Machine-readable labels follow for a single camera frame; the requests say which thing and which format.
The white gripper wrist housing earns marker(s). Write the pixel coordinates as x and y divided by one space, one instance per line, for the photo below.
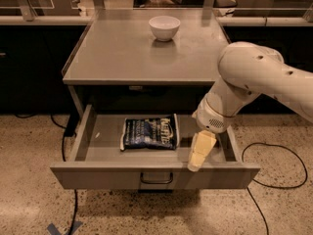
208 118

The dark cabinet row behind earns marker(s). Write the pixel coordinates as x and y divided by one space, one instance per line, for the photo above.
32 58

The blue kettle chip bag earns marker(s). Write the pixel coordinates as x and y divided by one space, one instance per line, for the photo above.
156 133

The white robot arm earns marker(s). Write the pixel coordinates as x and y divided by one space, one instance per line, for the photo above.
246 71

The dark metal drawer handle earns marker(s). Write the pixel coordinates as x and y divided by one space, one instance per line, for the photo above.
156 177

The white ceramic bowl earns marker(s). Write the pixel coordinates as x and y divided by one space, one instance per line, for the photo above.
164 28

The grey metal counter cabinet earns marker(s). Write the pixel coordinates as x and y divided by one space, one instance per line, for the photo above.
119 48

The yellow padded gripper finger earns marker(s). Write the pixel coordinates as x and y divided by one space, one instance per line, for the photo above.
202 144

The grey open top drawer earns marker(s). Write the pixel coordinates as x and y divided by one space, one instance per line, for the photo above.
96 161

